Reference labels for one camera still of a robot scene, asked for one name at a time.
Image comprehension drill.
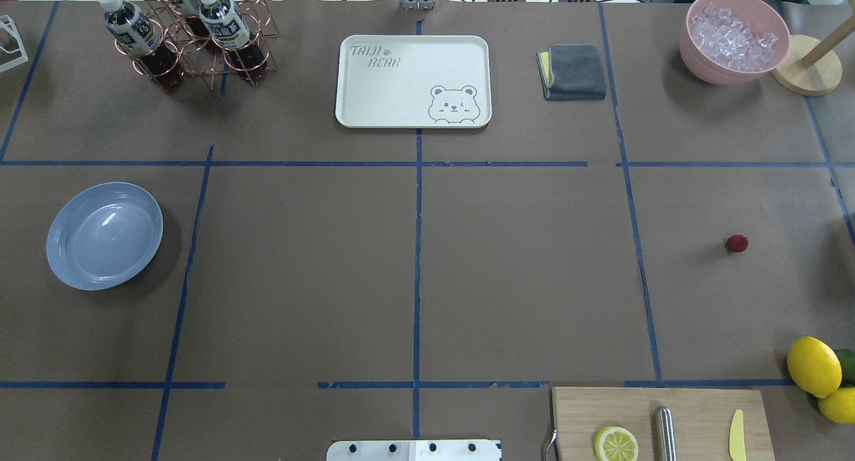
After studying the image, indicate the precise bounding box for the red strawberry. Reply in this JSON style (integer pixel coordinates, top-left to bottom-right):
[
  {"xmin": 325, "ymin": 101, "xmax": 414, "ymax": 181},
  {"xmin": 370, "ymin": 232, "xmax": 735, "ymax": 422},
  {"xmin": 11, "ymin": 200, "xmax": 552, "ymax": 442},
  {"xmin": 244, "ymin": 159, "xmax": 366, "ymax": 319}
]
[{"xmin": 724, "ymin": 235, "xmax": 750, "ymax": 253}]

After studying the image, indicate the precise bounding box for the blue round plate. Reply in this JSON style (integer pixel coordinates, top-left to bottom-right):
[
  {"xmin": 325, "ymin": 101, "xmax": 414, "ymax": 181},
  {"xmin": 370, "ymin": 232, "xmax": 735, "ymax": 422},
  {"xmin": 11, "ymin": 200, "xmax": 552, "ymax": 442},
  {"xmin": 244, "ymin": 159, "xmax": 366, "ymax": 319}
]
[{"xmin": 45, "ymin": 182, "xmax": 163, "ymax": 291}]

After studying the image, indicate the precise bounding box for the white bear tray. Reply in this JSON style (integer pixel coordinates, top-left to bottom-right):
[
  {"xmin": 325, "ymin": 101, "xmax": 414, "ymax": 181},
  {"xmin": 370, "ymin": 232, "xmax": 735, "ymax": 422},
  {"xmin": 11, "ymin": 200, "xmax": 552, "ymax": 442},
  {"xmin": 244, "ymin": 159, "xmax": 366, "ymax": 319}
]
[{"xmin": 334, "ymin": 35, "xmax": 492, "ymax": 129}]

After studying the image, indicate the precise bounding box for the grey folded cloth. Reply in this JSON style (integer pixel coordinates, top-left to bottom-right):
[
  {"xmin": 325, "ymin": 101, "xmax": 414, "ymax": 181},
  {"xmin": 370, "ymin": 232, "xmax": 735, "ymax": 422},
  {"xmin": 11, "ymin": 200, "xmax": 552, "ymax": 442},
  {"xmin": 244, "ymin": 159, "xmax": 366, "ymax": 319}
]
[{"xmin": 536, "ymin": 43, "xmax": 607, "ymax": 101}]

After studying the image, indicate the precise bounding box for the dark tea bottle right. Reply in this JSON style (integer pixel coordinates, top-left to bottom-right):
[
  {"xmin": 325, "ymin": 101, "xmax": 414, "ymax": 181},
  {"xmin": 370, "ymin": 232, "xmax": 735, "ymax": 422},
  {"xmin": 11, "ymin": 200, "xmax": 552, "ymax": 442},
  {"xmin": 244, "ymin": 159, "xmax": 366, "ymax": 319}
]
[{"xmin": 198, "ymin": 0, "xmax": 268, "ymax": 86}]

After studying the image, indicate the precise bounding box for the dark tea bottle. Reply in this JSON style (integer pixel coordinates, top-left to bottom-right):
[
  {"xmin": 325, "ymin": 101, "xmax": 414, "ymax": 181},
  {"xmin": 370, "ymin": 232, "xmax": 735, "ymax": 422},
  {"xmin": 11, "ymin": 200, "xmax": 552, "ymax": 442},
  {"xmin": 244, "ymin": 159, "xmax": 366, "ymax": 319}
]
[
  {"xmin": 97, "ymin": 0, "xmax": 184, "ymax": 92},
  {"xmin": 168, "ymin": 0, "xmax": 218, "ymax": 53},
  {"xmin": 198, "ymin": 0, "xmax": 268, "ymax": 86}
]

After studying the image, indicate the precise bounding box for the lemon half slice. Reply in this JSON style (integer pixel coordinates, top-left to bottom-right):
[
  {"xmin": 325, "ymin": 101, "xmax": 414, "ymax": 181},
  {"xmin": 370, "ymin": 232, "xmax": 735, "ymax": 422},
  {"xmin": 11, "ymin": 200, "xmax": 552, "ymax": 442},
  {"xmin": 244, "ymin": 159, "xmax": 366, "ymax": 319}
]
[{"xmin": 592, "ymin": 426, "xmax": 639, "ymax": 461}]

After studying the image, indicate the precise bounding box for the steel cylinder muddler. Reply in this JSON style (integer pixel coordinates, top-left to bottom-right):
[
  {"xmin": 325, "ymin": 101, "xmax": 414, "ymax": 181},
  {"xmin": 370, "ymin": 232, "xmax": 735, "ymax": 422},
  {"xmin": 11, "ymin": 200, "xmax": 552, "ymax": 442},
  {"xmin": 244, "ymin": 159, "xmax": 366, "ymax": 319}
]
[{"xmin": 653, "ymin": 406, "xmax": 677, "ymax": 460}]

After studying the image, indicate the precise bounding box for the dark tea bottle rear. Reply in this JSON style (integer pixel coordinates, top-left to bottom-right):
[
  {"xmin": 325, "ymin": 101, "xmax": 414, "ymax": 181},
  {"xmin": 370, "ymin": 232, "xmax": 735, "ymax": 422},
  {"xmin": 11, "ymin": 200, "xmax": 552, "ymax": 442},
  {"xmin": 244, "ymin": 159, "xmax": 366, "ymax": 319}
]
[{"xmin": 168, "ymin": 0, "xmax": 218, "ymax": 53}]

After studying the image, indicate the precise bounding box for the wooden cutting board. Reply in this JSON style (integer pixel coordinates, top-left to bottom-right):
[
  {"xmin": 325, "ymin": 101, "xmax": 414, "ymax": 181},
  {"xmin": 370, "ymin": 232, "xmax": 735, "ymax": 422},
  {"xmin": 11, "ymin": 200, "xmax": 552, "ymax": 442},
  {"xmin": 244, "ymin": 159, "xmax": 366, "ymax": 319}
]
[{"xmin": 552, "ymin": 387, "xmax": 776, "ymax": 460}]

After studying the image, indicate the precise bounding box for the dark tea bottle left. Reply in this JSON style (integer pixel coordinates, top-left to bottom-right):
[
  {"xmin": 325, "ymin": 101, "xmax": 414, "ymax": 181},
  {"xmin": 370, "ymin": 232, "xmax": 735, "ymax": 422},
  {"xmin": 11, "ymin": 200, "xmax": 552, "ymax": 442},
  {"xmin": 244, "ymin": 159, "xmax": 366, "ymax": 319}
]
[{"xmin": 97, "ymin": 0, "xmax": 184, "ymax": 92}]

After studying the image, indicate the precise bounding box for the pink bowl of ice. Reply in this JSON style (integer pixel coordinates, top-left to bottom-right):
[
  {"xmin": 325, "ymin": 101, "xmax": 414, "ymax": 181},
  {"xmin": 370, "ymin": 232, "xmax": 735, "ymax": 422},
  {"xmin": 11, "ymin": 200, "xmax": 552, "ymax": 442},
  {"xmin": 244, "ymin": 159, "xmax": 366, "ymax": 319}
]
[{"xmin": 680, "ymin": 0, "xmax": 790, "ymax": 86}]

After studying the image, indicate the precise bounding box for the yellow plastic knife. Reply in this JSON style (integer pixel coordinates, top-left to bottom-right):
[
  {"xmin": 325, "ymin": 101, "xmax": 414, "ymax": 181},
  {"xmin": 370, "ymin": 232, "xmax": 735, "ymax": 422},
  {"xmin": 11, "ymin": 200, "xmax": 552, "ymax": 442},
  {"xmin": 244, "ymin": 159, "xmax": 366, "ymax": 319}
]
[{"xmin": 729, "ymin": 409, "xmax": 746, "ymax": 461}]

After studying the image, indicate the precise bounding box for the large yellow lemon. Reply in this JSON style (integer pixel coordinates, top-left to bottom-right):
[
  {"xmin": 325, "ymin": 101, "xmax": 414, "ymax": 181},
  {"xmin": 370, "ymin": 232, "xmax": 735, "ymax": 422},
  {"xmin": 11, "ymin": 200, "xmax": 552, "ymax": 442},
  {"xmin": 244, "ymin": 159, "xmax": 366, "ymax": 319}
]
[{"xmin": 787, "ymin": 336, "xmax": 842, "ymax": 398}]

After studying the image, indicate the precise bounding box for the wooden stand with round base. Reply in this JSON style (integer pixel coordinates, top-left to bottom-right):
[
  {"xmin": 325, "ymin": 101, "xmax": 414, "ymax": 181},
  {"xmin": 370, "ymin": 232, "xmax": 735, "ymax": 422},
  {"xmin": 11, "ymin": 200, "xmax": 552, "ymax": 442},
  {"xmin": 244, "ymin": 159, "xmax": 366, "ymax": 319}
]
[{"xmin": 772, "ymin": 0, "xmax": 854, "ymax": 98}]

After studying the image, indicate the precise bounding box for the green lime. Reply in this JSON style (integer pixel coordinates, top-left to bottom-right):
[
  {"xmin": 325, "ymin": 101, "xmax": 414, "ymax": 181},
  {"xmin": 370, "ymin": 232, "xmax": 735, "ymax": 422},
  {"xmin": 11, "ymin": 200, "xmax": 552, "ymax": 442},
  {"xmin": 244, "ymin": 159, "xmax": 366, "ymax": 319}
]
[{"xmin": 834, "ymin": 348, "xmax": 855, "ymax": 386}]

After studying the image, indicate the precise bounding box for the small yellow lemon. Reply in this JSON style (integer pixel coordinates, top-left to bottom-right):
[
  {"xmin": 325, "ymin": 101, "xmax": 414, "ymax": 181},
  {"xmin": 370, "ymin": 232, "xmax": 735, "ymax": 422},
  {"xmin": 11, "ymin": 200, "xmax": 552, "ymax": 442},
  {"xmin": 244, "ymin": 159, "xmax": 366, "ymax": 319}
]
[{"xmin": 818, "ymin": 387, "xmax": 854, "ymax": 424}]

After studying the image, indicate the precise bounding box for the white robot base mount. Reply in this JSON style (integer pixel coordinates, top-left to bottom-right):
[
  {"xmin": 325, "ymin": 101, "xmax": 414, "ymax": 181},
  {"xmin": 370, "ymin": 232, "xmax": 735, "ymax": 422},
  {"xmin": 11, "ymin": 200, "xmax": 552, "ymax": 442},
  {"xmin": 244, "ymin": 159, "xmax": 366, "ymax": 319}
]
[{"xmin": 326, "ymin": 439, "xmax": 503, "ymax": 460}]

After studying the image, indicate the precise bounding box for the copper wire bottle rack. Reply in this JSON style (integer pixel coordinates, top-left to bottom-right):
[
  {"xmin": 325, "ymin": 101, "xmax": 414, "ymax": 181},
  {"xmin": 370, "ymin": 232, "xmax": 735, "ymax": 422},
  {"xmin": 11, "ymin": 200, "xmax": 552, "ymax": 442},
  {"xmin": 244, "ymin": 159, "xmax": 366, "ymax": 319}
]
[{"xmin": 116, "ymin": 0, "xmax": 280, "ymax": 89}]

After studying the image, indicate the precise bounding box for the white wire rack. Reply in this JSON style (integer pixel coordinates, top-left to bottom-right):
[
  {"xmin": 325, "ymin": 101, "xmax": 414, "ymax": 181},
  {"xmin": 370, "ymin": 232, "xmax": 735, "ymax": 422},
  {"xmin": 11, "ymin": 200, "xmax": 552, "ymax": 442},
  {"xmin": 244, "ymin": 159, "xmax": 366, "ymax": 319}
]
[{"xmin": 1, "ymin": 15, "xmax": 29, "ymax": 72}]

